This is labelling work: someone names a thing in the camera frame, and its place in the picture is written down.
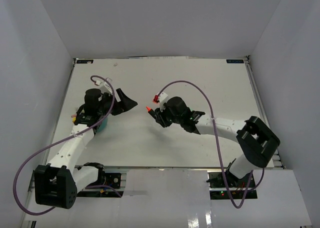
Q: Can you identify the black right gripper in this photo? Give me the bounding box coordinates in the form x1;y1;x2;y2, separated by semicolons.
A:
154;102;183;128

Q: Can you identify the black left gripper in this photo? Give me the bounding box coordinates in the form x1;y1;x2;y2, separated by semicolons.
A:
97;88;138;118

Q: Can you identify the pink and white pen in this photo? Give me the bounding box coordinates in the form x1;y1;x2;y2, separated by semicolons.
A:
71;114;77;123

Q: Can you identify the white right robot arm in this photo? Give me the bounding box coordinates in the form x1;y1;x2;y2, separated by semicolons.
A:
147;93;281;188

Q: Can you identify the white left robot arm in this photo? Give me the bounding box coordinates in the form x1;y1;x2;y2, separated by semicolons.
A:
34;88;138;209

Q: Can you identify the teal round divided organizer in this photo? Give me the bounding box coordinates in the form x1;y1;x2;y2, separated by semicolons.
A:
96;118;108;133

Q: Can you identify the left black logo sticker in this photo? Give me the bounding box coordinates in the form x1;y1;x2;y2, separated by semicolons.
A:
76;59;94;64

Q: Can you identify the black logo sticker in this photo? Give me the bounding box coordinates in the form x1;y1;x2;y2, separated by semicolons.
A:
76;59;94;64
226;59;244;64

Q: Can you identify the right black logo sticker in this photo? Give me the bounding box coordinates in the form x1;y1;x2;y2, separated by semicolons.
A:
226;59;244;64

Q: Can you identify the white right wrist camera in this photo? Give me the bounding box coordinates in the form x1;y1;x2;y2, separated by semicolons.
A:
152;92;169;112

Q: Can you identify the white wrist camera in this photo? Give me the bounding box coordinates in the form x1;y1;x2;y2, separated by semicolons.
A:
93;80;113;95
152;92;169;112

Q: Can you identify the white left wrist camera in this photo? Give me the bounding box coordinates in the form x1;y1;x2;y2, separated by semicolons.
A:
93;80;113;95

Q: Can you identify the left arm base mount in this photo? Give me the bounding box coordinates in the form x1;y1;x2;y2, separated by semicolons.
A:
77;172;126;198

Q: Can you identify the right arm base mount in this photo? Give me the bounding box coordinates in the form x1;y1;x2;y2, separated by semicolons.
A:
206;170;258;201

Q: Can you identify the right aluminium table rail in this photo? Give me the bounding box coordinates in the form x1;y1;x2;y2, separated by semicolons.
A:
244;55;286;170

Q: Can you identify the aluminium table rail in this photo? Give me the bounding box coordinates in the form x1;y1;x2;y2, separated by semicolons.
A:
18;58;77;228
244;55;286;170

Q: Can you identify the left aluminium table rail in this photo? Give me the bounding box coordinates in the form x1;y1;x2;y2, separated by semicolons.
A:
18;58;77;228

